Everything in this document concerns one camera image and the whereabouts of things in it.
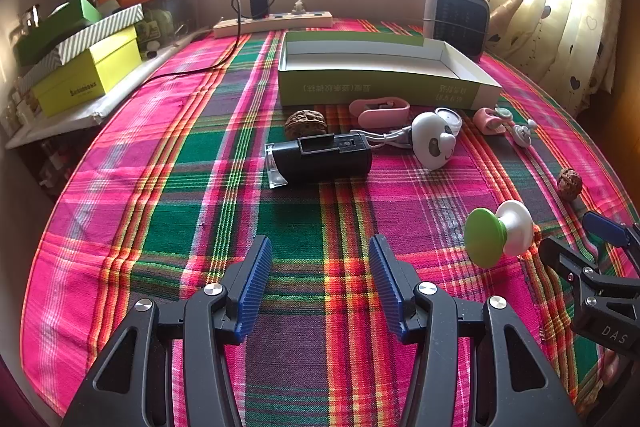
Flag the striped box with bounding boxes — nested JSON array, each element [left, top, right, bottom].
[[22, 4, 145, 82]]

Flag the pink green plaid tablecloth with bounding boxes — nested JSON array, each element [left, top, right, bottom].
[[20, 17, 640, 427]]

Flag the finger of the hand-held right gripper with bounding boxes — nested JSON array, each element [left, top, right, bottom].
[[538, 237, 603, 290], [582, 211, 640, 258]]

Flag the clear storage container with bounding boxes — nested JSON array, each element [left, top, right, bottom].
[[115, 0, 201, 50]]

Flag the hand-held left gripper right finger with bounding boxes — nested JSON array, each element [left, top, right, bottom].
[[368, 234, 583, 427]]

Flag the small brown walnut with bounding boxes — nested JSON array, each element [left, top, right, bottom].
[[557, 167, 581, 192]]

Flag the dark green box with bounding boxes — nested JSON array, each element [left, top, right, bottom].
[[12, 0, 102, 66]]

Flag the white power strip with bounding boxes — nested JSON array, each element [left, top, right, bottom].
[[213, 11, 333, 38]]

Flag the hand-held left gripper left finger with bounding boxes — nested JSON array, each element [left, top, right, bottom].
[[60, 234, 273, 427]]

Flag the black charger with cable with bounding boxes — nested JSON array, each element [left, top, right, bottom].
[[145, 0, 278, 82]]

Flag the white round cap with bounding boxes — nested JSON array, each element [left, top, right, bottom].
[[434, 107, 463, 138]]

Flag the large pink clip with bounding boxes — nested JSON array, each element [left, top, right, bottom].
[[348, 97, 412, 129]]

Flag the cream heart curtain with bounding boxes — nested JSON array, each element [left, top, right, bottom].
[[472, 0, 631, 112]]

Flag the grey space heater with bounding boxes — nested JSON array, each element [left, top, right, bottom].
[[422, 0, 491, 62]]

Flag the large brown walnut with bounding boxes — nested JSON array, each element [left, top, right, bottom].
[[284, 108, 327, 138]]

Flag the white board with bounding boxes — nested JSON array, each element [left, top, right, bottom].
[[5, 42, 178, 150]]

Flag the green white spool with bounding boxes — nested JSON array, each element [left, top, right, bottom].
[[463, 200, 533, 269]]

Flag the glass jars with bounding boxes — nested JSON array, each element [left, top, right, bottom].
[[7, 4, 41, 38]]

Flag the grey cord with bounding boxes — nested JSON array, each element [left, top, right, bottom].
[[350, 128, 416, 152]]

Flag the white panda toy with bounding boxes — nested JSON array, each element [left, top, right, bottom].
[[410, 112, 457, 170]]

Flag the black cylindrical device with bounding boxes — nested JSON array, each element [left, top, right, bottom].
[[263, 132, 373, 190]]

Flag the small pink clip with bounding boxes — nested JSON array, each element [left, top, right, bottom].
[[472, 107, 512, 136]]

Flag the lime shoebox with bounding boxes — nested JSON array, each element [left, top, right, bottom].
[[31, 25, 142, 118]]

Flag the small white hook toy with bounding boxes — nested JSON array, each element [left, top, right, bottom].
[[507, 119, 538, 152]]

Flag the green cardboard box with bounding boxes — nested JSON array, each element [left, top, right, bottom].
[[276, 30, 502, 110]]

